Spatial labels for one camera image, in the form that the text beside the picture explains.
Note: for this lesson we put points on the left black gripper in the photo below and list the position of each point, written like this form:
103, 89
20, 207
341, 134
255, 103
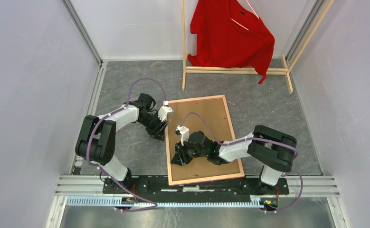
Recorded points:
158, 132

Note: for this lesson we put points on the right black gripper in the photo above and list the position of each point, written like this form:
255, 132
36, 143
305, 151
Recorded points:
180, 157

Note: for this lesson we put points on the brown cardboard backing board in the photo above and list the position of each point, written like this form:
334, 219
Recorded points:
203, 126

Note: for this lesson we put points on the pink wooden picture frame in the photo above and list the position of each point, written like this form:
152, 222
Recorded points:
167, 157

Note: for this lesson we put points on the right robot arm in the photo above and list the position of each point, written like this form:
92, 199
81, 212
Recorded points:
276, 150

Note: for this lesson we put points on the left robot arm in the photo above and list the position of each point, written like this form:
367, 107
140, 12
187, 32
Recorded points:
96, 140

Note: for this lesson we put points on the red t-shirt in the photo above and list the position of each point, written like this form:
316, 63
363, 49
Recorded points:
219, 43

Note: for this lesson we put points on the pink clothes hanger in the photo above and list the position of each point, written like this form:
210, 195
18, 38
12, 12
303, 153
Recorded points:
242, 14

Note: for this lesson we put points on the wooden clothes rack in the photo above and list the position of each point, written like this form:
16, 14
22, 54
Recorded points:
311, 24

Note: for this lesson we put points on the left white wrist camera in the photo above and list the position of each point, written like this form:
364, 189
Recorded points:
165, 111

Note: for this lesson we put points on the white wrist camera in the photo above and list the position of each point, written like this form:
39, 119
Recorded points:
165, 111
183, 132

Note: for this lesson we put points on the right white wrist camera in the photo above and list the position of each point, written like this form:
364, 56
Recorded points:
183, 132

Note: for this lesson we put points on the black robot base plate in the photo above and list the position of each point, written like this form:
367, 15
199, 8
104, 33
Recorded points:
157, 189

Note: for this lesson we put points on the white slotted cable duct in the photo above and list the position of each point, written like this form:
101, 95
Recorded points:
116, 201

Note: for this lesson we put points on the aluminium rail frame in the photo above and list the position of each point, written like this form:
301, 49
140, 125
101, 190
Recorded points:
299, 186

